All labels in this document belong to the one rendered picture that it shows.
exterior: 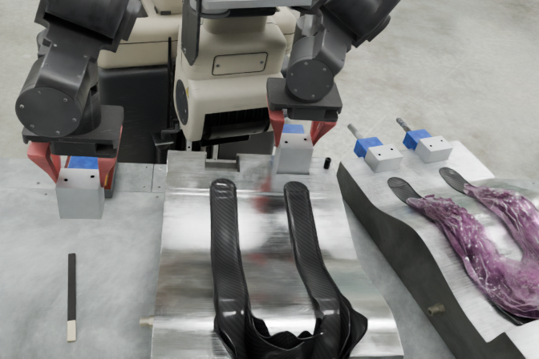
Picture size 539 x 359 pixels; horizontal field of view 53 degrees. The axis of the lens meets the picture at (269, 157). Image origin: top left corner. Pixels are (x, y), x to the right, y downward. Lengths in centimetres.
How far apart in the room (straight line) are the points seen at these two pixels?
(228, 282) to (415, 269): 29
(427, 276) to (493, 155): 194
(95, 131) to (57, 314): 26
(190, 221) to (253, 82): 52
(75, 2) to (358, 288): 44
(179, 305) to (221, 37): 68
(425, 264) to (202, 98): 59
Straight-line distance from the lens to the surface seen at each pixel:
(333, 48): 65
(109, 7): 54
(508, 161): 272
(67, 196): 70
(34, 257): 83
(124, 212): 87
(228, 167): 86
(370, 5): 68
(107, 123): 65
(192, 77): 117
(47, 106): 53
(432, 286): 80
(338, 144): 242
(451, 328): 80
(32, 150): 66
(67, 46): 55
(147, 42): 139
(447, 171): 100
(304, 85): 65
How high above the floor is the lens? 143
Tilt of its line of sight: 39 degrees down
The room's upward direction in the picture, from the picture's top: 10 degrees clockwise
